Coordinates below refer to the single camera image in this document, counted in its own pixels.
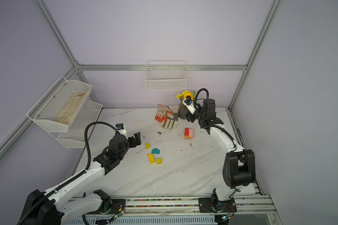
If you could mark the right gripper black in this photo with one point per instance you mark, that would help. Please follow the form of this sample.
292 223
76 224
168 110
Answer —
190 118

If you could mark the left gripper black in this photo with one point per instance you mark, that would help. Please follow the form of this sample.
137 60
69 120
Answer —
138 141

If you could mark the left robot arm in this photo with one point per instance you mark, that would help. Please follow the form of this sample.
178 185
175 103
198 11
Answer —
54 206

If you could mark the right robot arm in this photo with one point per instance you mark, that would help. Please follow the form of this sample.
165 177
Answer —
239 163

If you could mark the teal block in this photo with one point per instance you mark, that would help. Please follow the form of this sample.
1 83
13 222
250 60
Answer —
155 151

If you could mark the yellow long block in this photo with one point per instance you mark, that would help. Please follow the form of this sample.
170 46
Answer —
151 158

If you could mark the dark ribbed glass vase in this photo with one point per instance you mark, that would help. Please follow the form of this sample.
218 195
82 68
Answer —
183 111

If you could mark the yellow sunflower bouquet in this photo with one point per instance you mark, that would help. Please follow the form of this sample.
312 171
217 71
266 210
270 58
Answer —
185 94

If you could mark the orange white work glove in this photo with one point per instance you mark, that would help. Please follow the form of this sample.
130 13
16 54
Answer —
163 113

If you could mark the yellow small cube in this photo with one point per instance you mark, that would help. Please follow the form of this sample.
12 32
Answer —
159 161

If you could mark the green white work glove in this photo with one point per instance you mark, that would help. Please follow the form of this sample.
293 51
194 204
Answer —
172 119

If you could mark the beige cloth in shelf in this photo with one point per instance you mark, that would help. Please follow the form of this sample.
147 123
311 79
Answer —
70 108

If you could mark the white two-tier mesh shelf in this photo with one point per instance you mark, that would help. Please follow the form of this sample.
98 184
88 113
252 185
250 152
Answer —
44 112

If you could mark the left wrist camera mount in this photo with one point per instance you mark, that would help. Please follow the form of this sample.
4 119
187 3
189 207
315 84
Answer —
120 128

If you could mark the white wire wall basket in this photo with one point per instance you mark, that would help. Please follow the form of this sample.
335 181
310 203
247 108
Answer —
165 75

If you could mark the aluminium cage frame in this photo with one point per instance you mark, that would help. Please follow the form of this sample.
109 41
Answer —
76 68

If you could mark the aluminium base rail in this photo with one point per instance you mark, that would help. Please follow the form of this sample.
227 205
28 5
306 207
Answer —
168 206

